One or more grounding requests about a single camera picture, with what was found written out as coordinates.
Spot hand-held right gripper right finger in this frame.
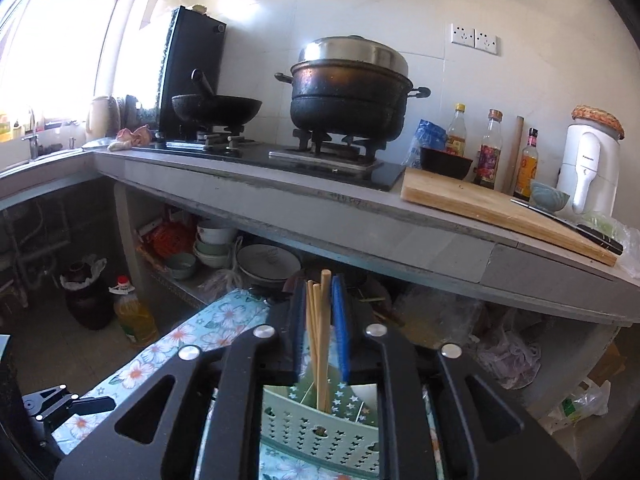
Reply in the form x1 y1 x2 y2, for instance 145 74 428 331
331 275 582 480

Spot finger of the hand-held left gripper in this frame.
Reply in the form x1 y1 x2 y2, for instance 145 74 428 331
22 384 117 424

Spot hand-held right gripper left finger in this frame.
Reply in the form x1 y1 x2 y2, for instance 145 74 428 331
54 279 310 480

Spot long tan chopstick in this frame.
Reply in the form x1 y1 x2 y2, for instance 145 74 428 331
306 281 323 411
313 284 327 411
320 270 332 412

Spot green star-perforated utensil holder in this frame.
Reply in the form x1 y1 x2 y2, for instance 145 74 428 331
259 380 382 478

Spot floral quilted blanket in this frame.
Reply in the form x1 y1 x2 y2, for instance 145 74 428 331
50 287 446 480

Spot dark jar with plastic cover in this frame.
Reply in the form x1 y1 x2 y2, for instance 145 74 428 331
60 255 116 331

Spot cooking oil bottle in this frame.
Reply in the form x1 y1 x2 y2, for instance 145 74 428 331
109 275 159 347

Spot stacked ceramic bowls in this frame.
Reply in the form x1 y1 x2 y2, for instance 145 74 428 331
192 220 239 269

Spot grey kitchen counter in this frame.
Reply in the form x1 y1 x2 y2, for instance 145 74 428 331
0 147 640 331

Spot green ceramic bowl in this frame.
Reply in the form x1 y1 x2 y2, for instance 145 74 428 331
165 252 199 281

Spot white drain pipes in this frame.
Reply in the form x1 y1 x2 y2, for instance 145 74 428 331
0 200 71 311

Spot red plastic bag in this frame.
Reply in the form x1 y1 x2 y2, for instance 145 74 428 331
135 215 196 261

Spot crumpled clear plastic bag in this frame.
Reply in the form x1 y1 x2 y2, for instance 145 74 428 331
470 320 544 391

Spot black gas stove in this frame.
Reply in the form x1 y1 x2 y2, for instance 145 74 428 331
150 130 407 192

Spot wooden cutting board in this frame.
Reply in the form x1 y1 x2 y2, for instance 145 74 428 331
401 167 621 267

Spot black bowl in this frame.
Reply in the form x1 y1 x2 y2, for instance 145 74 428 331
420 146 474 181

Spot blue plastic bag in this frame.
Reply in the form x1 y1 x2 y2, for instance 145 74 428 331
407 119 447 168

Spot dark sauce bottle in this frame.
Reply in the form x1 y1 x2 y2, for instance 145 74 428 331
474 109 504 191

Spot yellow-capped glass bottle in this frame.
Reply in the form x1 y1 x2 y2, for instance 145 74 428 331
445 104 467 159

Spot black wok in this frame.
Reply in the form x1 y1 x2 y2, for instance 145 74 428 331
171 69 264 127

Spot black steamer pot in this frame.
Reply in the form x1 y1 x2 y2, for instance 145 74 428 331
274 35 432 144

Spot small brown sauce bottle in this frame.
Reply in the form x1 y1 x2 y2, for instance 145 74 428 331
512 127 539 202

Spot small green bowl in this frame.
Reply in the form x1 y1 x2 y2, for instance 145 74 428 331
529 181 571 214

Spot wooden rolling pin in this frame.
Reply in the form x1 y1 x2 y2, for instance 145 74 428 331
502 116 525 196

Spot plastic bag with green label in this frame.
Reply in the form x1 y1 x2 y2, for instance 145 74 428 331
545 380 614 436

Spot pink cloth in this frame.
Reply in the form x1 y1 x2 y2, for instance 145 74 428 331
107 125 154 152

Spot kitchen knife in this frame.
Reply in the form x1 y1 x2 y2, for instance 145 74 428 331
510 197 626 256

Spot metal faucet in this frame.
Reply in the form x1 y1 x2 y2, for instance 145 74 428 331
21 107 51 162

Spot cardboard box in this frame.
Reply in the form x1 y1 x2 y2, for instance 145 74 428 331
587 340 629 401

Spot beige thermos jug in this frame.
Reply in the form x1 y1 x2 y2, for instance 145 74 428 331
85 95 121 144

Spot white kitchen appliance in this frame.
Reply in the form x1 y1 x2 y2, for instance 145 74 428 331
556 120 621 217

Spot thin clear plastic bag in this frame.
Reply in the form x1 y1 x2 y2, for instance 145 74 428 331
585 212 640 281

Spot woven straw trivet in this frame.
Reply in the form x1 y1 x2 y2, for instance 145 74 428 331
571 105 626 140

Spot bright window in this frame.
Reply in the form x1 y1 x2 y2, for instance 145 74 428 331
0 0 124 136

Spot white wall socket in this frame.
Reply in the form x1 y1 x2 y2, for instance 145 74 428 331
475 29 500 55
450 22 476 49

